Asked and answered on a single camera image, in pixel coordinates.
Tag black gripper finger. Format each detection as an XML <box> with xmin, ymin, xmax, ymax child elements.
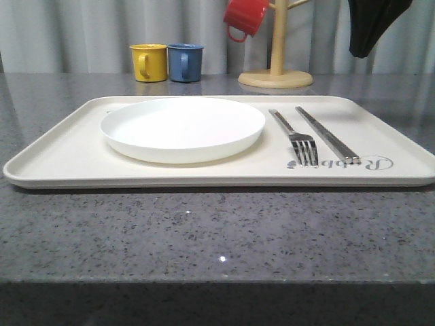
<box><xmin>348</xmin><ymin>0</ymin><xmax>413</xmax><ymax>58</ymax></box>

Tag silver metal fork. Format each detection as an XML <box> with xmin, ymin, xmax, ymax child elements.
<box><xmin>268</xmin><ymin>109</ymin><xmax>319</xmax><ymax>167</ymax></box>

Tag white round plate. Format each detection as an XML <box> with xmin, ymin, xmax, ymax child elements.
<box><xmin>100</xmin><ymin>97</ymin><xmax>266</xmax><ymax>164</ymax></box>

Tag wooden mug tree stand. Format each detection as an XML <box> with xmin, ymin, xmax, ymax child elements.
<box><xmin>238</xmin><ymin>0</ymin><xmax>313</xmax><ymax>89</ymax></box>

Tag red enamel mug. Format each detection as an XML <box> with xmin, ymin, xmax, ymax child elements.
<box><xmin>224</xmin><ymin>0</ymin><xmax>269</xmax><ymax>43</ymax></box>

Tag blue enamel mug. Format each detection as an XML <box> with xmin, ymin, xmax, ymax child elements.
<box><xmin>167</xmin><ymin>43</ymin><xmax>204</xmax><ymax>83</ymax></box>

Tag yellow enamel mug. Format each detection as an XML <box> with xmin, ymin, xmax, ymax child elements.
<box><xmin>130</xmin><ymin>43</ymin><xmax>168</xmax><ymax>82</ymax></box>

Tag cream rectangular serving tray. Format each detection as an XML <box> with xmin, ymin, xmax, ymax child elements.
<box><xmin>3</xmin><ymin>96</ymin><xmax>434</xmax><ymax>189</ymax></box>

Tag grey pleated curtain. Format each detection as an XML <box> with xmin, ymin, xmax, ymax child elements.
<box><xmin>1</xmin><ymin>1</ymin><xmax>434</xmax><ymax>74</ymax></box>

